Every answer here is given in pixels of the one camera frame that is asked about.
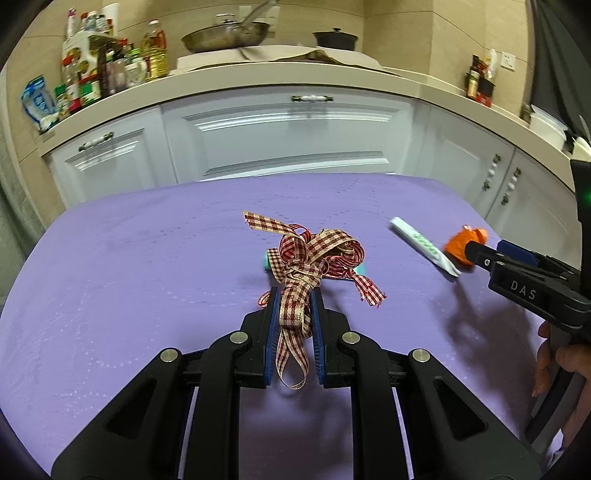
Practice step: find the white cabinet drawer front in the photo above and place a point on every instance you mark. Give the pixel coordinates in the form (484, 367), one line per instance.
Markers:
(286, 138)
(124, 170)

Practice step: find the red box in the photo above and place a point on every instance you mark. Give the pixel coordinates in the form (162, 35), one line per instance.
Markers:
(485, 94)

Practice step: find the purple tablecloth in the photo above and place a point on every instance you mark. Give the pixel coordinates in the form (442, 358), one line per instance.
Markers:
(138, 277)

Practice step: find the red checked ribbon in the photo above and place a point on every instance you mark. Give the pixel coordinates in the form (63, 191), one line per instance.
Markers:
(318, 251)

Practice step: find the group of condiment bottles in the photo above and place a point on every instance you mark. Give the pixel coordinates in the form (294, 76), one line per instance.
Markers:
(97, 69)

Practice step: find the white lidded container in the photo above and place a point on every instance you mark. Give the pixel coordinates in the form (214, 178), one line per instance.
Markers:
(547, 127)

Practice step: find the metal wok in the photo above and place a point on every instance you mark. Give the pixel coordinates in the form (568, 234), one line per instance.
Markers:
(221, 39)

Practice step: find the beige wall switch panel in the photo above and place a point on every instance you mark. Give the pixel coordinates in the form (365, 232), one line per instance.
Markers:
(272, 25)

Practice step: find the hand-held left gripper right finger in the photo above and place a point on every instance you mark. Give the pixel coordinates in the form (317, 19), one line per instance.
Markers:
(317, 337)

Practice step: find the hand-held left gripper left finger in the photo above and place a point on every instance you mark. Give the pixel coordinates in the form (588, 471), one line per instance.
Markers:
(274, 332)

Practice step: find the beige stove cover cloth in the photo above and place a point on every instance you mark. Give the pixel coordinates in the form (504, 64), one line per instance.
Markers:
(277, 53)

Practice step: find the white paper packet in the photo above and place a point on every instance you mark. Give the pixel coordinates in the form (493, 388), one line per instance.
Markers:
(491, 62)

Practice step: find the beige stone countertop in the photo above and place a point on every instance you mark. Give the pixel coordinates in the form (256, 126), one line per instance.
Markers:
(258, 83)

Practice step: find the small teal-capped tube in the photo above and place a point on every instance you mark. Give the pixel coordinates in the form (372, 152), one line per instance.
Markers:
(266, 262)

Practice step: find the blue white bag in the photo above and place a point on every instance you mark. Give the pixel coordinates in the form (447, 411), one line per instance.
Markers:
(39, 104)

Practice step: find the white green-print tube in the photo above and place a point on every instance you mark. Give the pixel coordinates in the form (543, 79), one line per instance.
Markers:
(422, 242)

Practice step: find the white wall outlet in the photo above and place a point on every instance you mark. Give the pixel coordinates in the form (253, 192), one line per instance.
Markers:
(509, 60)

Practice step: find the white cabinet door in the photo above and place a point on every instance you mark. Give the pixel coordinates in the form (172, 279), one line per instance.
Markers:
(452, 152)
(545, 217)

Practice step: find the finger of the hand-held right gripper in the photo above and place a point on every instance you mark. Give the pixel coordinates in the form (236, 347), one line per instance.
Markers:
(521, 286)
(515, 251)

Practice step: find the person's right hand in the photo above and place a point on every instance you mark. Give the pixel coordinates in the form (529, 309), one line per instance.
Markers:
(542, 364)

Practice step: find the black lidded pot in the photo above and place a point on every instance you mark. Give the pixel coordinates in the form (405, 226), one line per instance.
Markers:
(334, 40)

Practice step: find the orange wrapper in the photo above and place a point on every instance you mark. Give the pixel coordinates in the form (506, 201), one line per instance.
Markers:
(459, 244)

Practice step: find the yellow cooking oil bottle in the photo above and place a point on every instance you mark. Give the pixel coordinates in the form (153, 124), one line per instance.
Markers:
(154, 50)

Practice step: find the dark sauce bottle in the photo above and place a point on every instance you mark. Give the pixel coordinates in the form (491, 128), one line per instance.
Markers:
(472, 78)

